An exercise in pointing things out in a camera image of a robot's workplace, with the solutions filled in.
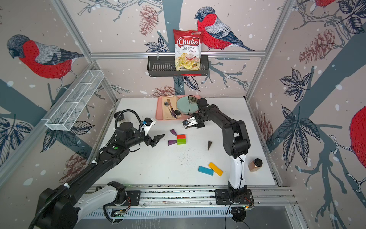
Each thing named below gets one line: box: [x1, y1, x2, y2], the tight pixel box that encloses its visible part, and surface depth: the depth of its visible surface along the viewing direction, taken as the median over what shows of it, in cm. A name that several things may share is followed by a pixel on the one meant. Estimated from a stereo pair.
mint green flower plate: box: [176, 95, 199, 114], surface depth 120 cm
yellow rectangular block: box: [207, 161, 224, 177], surface depth 85 cm
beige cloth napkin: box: [161, 95, 177, 120], surface depth 117 cm
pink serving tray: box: [155, 95, 163, 121], surface depth 117 cm
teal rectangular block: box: [197, 165, 214, 177], surface depth 84 cm
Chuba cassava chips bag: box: [172, 29, 204, 72], surface depth 87 cm
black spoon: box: [174, 109, 193, 116], surface depth 112 cm
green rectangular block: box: [176, 138, 187, 145], surface depth 96 cm
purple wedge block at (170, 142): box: [167, 140, 178, 146], surface depth 95 cm
